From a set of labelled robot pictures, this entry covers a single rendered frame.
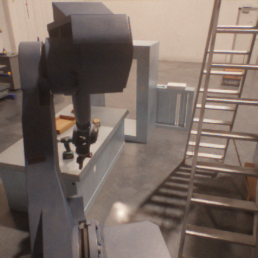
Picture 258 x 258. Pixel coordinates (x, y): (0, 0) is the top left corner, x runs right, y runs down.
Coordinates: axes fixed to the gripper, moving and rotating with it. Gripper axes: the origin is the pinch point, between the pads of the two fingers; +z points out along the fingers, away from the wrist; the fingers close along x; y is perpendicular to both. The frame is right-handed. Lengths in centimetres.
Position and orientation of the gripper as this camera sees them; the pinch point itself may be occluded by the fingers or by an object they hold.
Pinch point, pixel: (80, 166)
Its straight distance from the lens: 232.5
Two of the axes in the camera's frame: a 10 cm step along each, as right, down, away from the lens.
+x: -2.6, 4.2, -8.7
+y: -9.5, -2.7, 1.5
